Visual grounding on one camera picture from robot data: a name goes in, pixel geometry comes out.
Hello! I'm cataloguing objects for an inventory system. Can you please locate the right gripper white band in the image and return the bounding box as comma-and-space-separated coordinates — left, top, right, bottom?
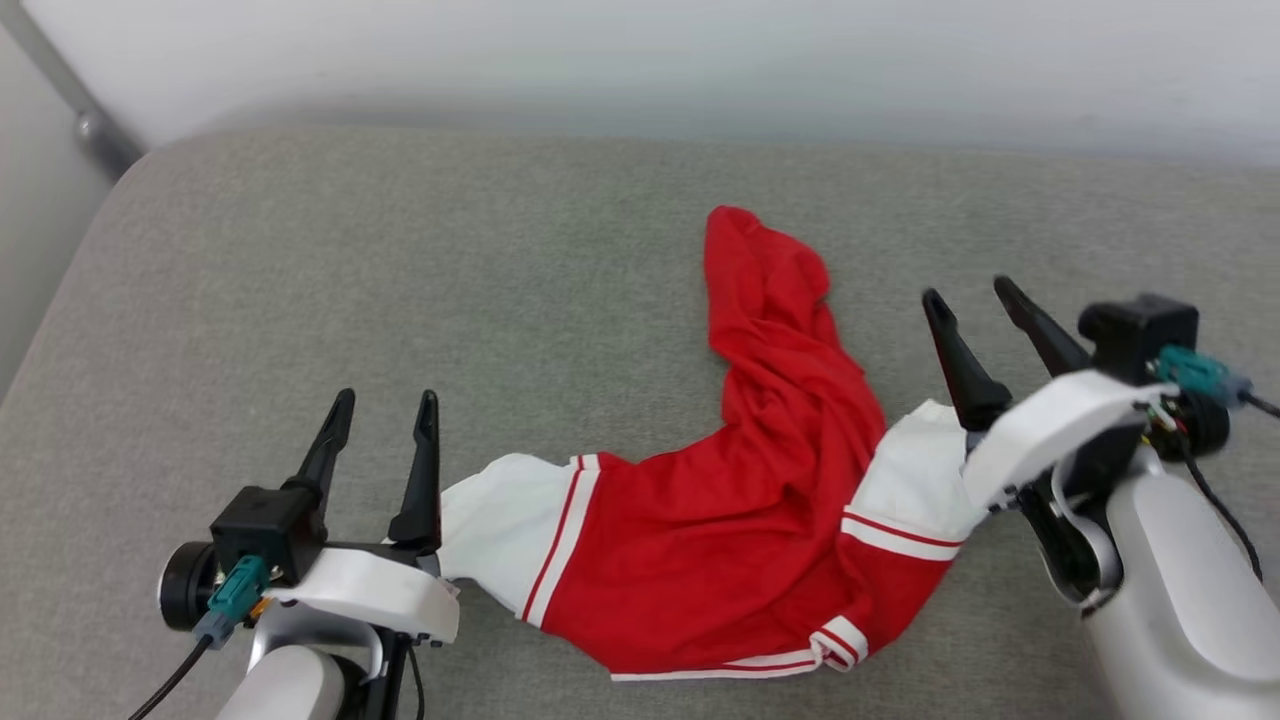
921, 275, 1233, 613

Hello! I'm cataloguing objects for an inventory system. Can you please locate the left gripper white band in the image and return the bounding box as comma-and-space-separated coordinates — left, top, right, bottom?
158, 388, 462, 720

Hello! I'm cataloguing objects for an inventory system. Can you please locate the red white basketball jersey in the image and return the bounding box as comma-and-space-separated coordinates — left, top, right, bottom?
436, 205, 986, 683

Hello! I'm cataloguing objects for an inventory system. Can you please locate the grey metal pole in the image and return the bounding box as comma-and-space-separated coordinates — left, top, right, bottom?
0, 0, 146, 181

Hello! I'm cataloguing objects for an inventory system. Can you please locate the left teal cable connector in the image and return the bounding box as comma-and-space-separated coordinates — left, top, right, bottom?
193, 555, 271, 651

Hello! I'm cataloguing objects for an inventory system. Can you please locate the teal cable connector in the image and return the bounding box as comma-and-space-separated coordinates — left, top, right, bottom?
1155, 345, 1256, 409
193, 555, 271, 651

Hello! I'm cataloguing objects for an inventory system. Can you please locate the right teal cable connector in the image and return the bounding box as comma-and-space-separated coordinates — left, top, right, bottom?
1155, 345, 1256, 409

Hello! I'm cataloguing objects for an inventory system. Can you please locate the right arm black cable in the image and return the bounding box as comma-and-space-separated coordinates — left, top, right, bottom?
1175, 392, 1280, 583

